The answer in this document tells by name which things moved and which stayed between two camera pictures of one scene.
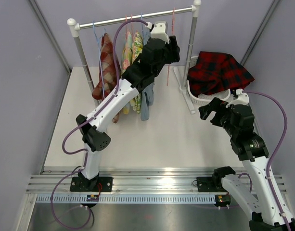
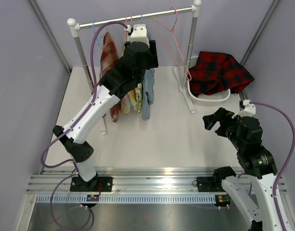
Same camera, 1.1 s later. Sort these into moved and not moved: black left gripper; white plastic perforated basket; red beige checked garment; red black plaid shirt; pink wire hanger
Moved: black left gripper; pink wire hanger
Not moved: red black plaid shirt; red beige checked garment; white plastic perforated basket
